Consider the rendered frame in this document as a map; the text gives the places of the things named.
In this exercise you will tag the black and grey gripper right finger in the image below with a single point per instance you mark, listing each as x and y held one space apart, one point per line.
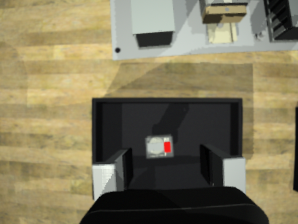
221 169

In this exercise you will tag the black open tray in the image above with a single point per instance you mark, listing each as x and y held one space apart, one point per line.
124 122

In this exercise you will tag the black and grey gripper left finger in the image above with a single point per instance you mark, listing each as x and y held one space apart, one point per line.
115 174

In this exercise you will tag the grey relay with red button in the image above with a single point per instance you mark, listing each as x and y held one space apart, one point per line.
159 146

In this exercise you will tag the grey mounting plate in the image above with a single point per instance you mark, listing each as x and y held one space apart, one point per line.
191 37

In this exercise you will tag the beige rectangular block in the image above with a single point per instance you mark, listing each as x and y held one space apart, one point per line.
222 11

